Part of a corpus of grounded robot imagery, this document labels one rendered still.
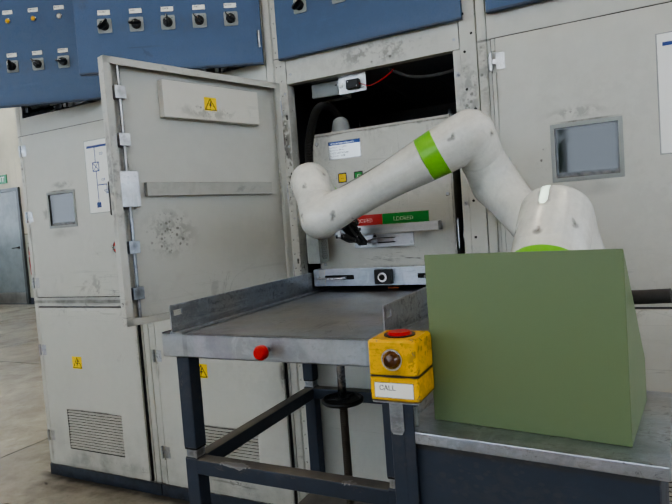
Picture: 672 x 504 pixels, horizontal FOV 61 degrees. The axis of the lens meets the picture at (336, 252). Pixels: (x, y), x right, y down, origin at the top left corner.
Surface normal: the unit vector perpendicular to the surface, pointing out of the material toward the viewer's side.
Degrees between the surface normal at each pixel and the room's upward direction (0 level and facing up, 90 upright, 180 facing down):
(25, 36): 90
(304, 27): 90
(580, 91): 90
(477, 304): 90
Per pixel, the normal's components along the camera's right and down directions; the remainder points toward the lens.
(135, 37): 0.04, 0.05
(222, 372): -0.44, 0.08
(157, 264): 0.71, -0.02
